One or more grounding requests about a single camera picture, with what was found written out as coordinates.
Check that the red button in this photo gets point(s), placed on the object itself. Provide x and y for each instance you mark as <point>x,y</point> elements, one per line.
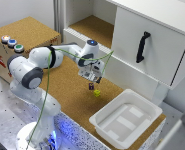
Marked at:
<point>5,38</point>

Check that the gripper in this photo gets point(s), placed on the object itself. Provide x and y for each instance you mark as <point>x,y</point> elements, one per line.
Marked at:
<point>90,70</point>

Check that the green button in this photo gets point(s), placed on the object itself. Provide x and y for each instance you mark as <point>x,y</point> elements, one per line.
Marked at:
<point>19,47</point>

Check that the white plastic box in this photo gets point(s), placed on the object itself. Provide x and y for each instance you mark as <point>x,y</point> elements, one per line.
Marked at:
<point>127,118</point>

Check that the blue button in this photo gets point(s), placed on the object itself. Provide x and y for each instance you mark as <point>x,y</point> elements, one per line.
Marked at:
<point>12,42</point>

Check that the white sliding door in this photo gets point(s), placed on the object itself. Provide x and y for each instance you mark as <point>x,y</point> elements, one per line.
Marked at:
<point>148,48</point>

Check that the white cabinet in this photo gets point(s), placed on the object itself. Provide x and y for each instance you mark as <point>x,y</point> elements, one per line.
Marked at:
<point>148,40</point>

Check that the purple block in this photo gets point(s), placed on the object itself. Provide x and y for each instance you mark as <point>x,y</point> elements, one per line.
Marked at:
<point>91,86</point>

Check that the yellow block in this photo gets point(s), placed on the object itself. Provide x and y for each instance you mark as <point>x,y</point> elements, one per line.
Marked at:
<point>97,93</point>

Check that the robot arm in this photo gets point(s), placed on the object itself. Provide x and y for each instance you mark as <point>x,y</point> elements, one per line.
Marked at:
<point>32,76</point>

